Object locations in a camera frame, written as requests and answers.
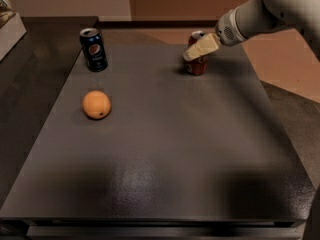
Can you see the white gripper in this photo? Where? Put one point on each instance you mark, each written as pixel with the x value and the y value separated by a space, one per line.
pixel 225 31

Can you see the red coke can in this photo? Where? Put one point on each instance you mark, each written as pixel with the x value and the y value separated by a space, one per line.
pixel 198 66

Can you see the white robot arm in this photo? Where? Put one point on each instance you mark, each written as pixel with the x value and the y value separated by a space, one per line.
pixel 256 17

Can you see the blue pepsi can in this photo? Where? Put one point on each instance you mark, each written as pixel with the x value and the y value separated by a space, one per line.
pixel 93 49

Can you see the orange fruit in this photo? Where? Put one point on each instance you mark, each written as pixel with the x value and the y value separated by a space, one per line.
pixel 96 105

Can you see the black side counter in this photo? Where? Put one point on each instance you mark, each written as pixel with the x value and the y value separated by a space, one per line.
pixel 32 75

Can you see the white box at left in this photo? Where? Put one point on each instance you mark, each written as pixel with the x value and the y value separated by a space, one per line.
pixel 12 28

